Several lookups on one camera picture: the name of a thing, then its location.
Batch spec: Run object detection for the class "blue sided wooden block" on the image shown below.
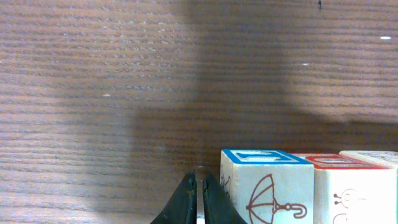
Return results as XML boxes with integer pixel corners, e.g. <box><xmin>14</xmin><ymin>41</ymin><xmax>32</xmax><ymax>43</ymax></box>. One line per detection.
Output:
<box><xmin>296</xmin><ymin>153</ymin><xmax>397</xmax><ymax>224</ymax></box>

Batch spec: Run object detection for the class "yellow sided wooden block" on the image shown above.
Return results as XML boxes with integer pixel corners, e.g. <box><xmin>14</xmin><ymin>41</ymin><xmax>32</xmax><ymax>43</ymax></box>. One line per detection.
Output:
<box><xmin>220</xmin><ymin>149</ymin><xmax>315</xmax><ymax>224</ymax></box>

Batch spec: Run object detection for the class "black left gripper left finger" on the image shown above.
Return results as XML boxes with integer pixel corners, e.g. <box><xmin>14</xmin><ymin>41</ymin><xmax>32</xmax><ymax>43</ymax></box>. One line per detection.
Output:
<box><xmin>150</xmin><ymin>172</ymin><xmax>197</xmax><ymax>224</ymax></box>

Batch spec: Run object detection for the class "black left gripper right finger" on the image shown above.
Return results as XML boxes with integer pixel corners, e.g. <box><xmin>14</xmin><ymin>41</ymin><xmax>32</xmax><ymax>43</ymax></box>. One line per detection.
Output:
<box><xmin>203</xmin><ymin>174</ymin><xmax>247</xmax><ymax>224</ymax></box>

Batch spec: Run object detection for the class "green letter N block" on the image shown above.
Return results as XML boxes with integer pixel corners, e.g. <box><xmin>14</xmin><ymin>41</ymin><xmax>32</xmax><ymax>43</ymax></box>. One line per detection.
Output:
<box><xmin>339</xmin><ymin>151</ymin><xmax>398</xmax><ymax>169</ymax></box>

